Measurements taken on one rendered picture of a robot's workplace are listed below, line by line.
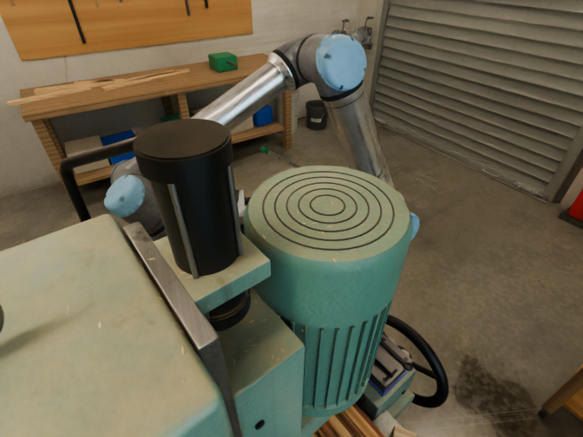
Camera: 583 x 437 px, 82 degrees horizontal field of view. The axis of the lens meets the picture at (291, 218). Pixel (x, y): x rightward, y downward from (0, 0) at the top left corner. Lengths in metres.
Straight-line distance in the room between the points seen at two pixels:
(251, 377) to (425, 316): 1.96
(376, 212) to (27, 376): 0.29
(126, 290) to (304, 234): 0.15
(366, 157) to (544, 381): 1.65
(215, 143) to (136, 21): 3.34
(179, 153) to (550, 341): 2.38
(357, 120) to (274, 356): 0.71
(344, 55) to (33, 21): 2.88
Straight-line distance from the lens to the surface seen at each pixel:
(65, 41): 3.49
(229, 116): 0.91
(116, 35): 3.52
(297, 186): 0.38
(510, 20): 3.57
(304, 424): 0.68
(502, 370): 2.21
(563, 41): 3.41
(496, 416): 2.07
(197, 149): 0.21
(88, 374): 0.24
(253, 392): 0.34
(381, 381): 0.81
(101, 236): 0.33
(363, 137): 0.95
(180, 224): 0.23
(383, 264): 0.31
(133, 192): 0.78
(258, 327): 0.35
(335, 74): 0.84
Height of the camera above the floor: 1.71
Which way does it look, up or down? 39 degrees down
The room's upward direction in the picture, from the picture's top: straight up
